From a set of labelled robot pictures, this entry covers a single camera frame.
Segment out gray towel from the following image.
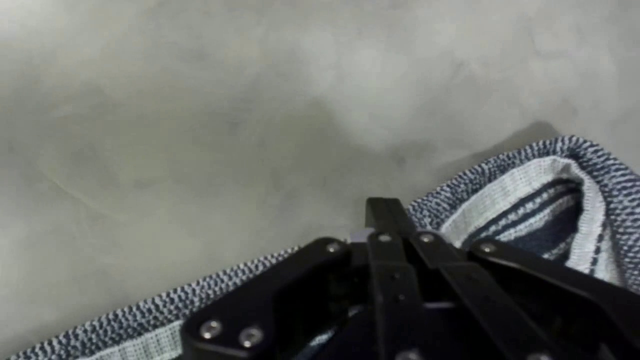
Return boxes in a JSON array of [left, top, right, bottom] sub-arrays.
[[7, 135, 640, 360]]

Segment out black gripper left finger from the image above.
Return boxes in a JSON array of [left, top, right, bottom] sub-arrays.
[[180, 237, 368, 360]]

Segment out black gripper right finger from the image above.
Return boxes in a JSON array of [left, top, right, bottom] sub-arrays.
[[366, 197, 640, 360]]

